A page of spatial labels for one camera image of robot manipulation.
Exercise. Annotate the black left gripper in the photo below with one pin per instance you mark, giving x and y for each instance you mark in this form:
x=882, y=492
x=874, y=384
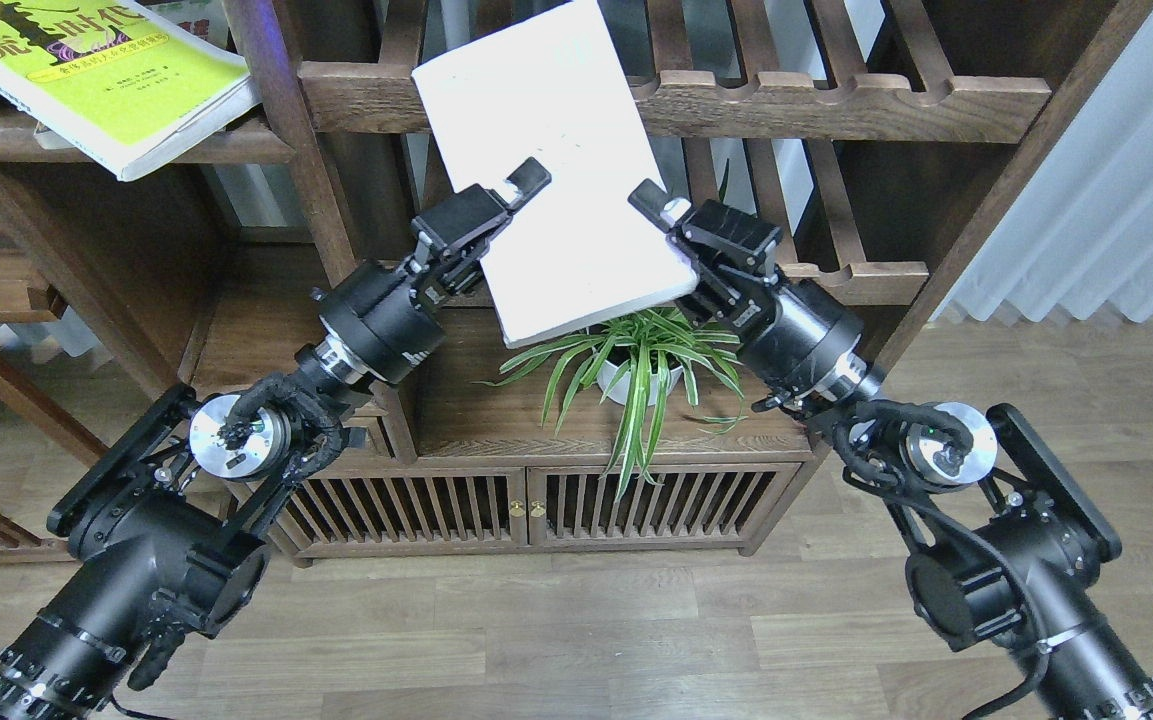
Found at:
x=381, y=323

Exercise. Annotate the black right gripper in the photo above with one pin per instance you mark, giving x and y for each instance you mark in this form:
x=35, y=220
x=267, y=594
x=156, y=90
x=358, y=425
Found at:
x=795, y=336

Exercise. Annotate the white lavender book stack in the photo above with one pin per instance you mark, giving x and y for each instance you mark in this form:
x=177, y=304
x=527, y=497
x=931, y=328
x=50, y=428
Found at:
x=552, y=88

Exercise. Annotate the yellow green magazine stack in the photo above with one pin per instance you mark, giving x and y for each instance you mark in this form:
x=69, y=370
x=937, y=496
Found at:
x=131, y=89

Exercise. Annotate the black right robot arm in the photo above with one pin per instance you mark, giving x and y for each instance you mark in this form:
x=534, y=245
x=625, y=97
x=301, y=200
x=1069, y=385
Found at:
x=1003, y=543

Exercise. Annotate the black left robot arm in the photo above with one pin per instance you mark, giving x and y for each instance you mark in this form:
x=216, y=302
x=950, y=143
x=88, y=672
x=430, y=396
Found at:
x=171, y=526

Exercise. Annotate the dark wooden bookshelf cabinet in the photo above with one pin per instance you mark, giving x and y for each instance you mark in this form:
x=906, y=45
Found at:
x=886, y=161

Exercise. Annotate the green spider plant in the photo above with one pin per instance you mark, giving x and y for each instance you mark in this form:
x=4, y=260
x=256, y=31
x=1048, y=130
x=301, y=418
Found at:
x=637, y=359

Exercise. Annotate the white plant pot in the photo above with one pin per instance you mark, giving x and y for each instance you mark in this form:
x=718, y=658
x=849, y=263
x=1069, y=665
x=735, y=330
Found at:
x=617, y=387

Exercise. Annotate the white pleated curtain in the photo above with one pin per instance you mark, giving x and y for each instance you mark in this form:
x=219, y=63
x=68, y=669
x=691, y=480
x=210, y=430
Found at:
x=1078, y=243

